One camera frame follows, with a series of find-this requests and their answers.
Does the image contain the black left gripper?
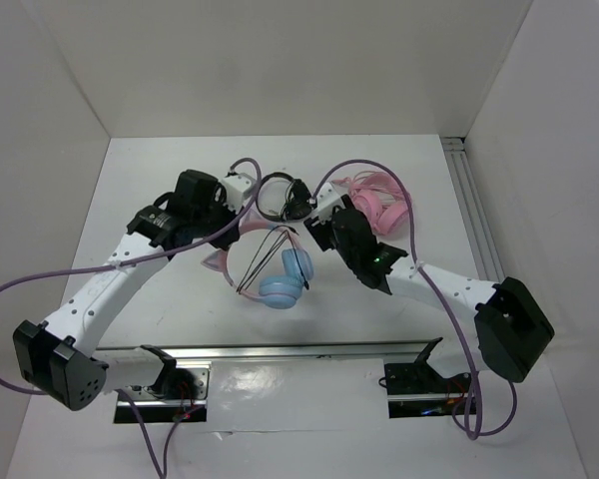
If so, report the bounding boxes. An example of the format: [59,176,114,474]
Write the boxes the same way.
[192,194,244,250]

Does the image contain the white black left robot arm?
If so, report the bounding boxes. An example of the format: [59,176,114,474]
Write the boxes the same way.
[13,170,256,411]

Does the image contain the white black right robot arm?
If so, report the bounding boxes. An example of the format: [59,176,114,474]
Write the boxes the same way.
[303,207,555,391]

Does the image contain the black headphones middle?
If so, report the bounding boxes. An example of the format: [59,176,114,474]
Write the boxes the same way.
[256,172,315,223]

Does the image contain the pink gaming headset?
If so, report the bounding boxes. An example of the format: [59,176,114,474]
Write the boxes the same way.
[331,171,409,237]

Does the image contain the white front cover panel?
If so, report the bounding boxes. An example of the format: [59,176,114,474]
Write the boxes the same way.
[206,359,388,433]

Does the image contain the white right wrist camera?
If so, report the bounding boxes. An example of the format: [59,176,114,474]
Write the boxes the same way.
[308,182,353,224]

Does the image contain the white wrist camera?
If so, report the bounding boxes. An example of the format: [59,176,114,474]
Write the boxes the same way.
[308,182,353,224]
[220,174,256,213]

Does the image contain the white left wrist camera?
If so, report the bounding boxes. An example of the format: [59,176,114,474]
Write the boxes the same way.
[220,174,256,213]

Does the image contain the aluminium rail front edge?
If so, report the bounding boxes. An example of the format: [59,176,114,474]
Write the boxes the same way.
[99,339,443,365]

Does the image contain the aluminium rail right side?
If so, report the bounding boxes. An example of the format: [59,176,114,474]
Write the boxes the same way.
[440,137,505,282]

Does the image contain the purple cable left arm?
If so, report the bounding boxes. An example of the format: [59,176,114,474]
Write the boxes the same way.
[0,158,264,479]

